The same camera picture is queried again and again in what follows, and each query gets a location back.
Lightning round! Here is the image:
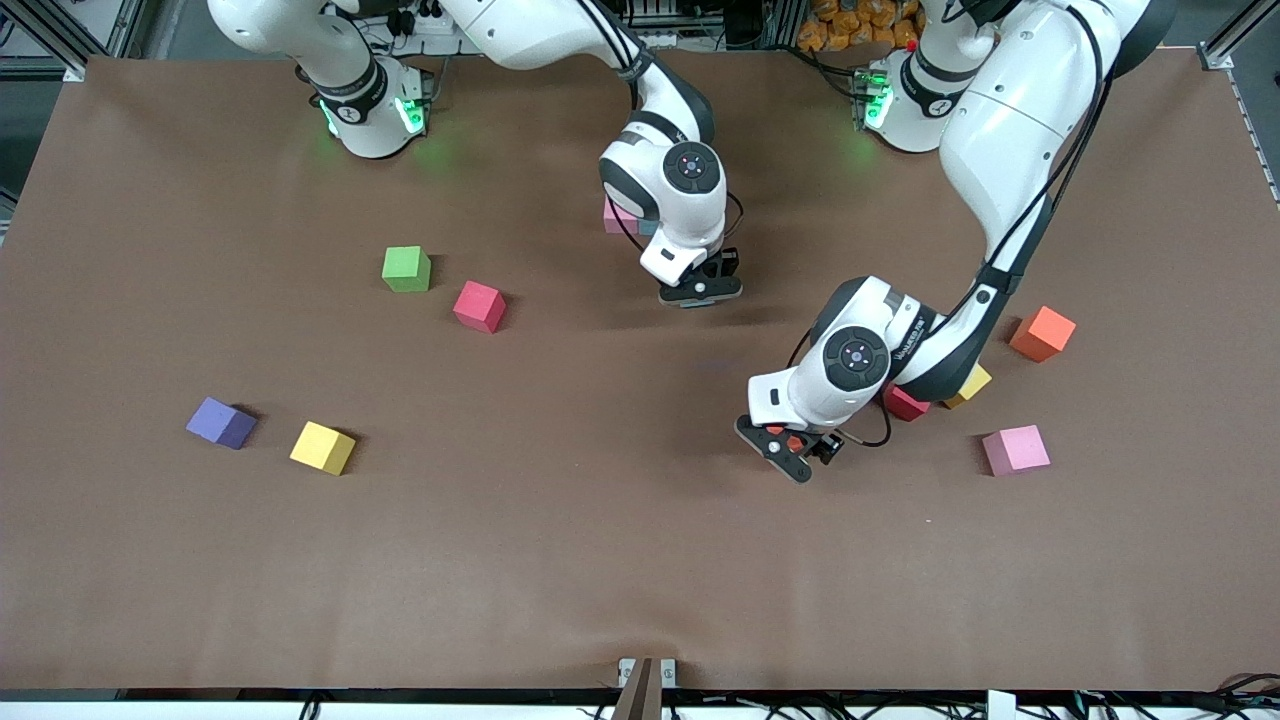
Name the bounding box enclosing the yellow foam cube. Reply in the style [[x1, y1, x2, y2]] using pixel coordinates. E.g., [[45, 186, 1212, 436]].
[[945, 365, 994, 410], [289, 420, 357, 477]]

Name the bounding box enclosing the brown table cover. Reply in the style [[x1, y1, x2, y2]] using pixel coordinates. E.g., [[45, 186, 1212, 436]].
[[0, 48, 1280, 693]]

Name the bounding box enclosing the white rack device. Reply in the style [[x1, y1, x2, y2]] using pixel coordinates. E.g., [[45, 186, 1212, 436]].
[[620, 0, 681, 51]]

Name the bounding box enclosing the orange bag pile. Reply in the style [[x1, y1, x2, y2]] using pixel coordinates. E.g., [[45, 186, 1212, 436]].
[[797, 0, 926, 53]]

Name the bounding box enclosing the green foam cube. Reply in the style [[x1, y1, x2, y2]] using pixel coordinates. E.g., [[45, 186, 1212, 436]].
[[381, 245, 433, 294]]

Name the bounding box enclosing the white power strip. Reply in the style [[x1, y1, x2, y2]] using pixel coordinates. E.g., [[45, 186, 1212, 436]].
[[395, 5, 459, 37]]

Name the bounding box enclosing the purple foam cube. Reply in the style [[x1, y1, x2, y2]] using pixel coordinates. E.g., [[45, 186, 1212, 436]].
[[185, 396, 258, 451]]

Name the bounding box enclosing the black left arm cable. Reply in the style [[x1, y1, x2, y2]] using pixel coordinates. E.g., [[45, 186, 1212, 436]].
[[838, 0, 1119, 449]]

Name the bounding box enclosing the brown post with metal bracket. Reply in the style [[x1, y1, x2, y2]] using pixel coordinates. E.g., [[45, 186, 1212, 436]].
[[612, 657, 678, 720]]

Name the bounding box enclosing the aluminium table side rail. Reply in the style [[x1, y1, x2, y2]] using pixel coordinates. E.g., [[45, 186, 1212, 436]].
[[1226, 68, 1280, 208]]

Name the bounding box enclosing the aluminium frame profile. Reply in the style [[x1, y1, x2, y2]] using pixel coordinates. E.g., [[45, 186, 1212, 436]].
[[0, 0, 151, 83], [1198, 0, 1280, 71]]

